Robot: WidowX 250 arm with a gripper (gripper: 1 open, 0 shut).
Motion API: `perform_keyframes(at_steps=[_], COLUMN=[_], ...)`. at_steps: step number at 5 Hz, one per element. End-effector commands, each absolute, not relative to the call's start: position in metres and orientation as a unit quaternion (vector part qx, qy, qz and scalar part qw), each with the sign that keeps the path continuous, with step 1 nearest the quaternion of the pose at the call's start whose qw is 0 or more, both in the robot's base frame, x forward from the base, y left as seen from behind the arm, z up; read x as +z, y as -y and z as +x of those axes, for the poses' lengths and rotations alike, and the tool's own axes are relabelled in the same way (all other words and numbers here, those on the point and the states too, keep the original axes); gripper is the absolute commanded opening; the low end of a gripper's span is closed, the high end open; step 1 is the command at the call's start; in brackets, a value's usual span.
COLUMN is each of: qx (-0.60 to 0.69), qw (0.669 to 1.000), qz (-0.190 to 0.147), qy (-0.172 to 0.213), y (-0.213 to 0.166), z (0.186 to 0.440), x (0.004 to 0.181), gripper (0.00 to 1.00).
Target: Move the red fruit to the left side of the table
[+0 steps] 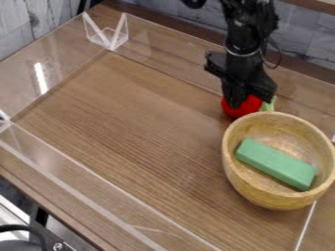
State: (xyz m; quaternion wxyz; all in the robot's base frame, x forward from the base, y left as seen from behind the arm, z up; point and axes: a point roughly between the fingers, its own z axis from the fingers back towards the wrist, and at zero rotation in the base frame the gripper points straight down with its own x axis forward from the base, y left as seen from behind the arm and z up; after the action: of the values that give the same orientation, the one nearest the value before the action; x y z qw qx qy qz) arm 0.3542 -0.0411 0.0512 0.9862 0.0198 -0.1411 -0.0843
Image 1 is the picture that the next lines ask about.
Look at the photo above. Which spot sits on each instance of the clear acrylic tray wall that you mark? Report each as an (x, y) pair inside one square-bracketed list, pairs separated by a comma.
[(120, 174)]

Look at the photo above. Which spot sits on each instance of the wooden bowl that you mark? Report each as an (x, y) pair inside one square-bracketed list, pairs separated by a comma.
[(299, 139)]

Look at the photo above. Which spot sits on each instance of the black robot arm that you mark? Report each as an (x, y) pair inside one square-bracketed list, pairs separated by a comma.
[(251, 22)]

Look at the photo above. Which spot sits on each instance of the black metal table frame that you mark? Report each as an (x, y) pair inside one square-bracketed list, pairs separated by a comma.
[(50, 241)]

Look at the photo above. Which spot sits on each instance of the green rectangular block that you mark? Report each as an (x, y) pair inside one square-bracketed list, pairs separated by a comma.
[(274, 163)]

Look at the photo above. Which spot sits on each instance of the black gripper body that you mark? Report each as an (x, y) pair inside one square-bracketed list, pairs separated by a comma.
[(228, 66)]

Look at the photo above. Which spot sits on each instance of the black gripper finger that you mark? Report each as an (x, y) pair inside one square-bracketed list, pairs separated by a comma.
[(235, 91), (264, 94)]

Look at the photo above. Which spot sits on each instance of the red plush fruit green leaf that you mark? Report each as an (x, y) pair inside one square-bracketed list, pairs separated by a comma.
[(251, 105)]

